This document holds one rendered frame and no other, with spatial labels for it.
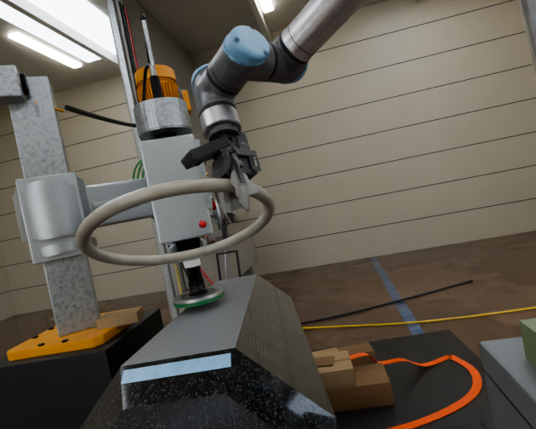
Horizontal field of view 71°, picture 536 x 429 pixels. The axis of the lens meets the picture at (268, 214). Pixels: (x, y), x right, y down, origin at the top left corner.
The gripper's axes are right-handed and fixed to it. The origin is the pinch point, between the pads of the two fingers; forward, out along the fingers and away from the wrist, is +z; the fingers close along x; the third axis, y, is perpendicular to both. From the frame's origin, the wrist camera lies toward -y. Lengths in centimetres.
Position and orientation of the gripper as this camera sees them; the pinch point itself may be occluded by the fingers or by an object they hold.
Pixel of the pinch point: (235, 211)
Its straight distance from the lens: 78.0
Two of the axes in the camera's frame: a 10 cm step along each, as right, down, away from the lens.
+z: 2.6, 9.0, -3.4
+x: -5.8, 4.3, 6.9
